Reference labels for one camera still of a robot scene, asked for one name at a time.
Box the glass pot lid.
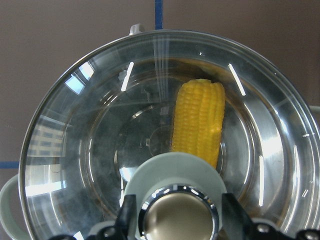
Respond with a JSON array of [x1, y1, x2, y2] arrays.
[[19, 30, 320, 240]]

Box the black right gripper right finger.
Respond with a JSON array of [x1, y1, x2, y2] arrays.
[[221, 193, 320, 240]]

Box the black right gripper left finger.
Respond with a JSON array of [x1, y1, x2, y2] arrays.
[[49, 193, 138, 240]]

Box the yellow corn cob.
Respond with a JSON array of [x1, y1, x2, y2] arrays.
[[171, 79, 226, 168]]

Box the pale green cooking pot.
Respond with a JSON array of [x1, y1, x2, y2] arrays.
[[0, 23, 320, 240]]

